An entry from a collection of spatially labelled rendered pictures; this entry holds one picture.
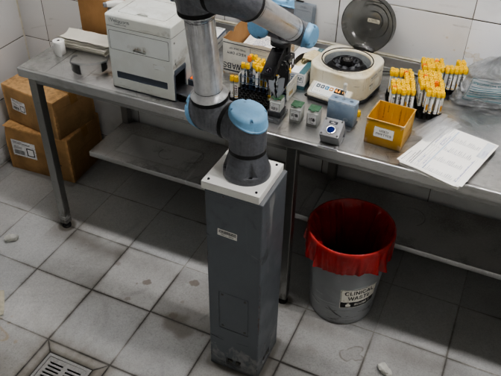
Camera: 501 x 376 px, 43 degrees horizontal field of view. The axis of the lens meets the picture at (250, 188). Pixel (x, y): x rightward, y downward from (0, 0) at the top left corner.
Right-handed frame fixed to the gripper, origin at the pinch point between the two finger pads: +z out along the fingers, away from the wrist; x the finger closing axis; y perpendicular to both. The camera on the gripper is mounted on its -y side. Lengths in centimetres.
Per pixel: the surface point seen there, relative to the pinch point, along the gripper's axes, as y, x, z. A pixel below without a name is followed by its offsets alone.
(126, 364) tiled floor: -62, 34, 97
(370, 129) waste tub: -0.9, -35.0, 3.9
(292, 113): 0.0, -6.6, 5.9
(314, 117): 0.0, -14.7, 5.2
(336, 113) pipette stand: 4.9, -21.3, 4.6
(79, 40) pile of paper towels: 14, 96, 5
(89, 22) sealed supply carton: 29, 101, 4
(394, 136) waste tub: -1.5, -43.4, 4.2
